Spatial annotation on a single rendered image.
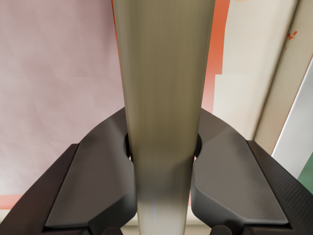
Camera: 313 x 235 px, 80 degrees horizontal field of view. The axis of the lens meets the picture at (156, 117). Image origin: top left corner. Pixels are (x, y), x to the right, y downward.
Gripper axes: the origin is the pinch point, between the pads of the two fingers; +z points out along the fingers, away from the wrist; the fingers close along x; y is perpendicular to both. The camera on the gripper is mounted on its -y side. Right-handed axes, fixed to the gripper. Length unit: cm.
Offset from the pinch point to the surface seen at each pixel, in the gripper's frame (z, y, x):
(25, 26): 5.8, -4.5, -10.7
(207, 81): 5.8, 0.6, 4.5
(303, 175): 101, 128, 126
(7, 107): 5.8, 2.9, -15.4
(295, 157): 2.3, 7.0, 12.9
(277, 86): 4.8, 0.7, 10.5
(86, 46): 5.8, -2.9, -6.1
